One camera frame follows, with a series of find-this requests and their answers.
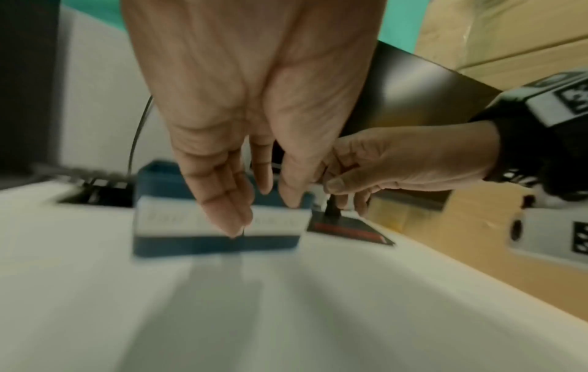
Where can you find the person's left hand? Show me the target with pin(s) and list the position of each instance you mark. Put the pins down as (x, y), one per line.
(239, 72)

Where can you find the person's right hand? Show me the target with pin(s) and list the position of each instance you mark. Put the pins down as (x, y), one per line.
(422, 160)

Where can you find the black stand with red label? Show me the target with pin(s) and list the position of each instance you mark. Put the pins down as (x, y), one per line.
(349, 227)

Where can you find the black flat panel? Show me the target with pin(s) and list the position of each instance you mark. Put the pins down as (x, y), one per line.
(413, 90)

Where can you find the blue box with white label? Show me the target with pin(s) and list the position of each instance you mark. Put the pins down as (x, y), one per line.
(183, 225)

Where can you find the dark monitor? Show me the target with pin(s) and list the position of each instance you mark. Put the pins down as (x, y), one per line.
(27, 90)

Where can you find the white wrist camera with markers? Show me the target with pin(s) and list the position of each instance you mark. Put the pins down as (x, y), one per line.
(551, 232)

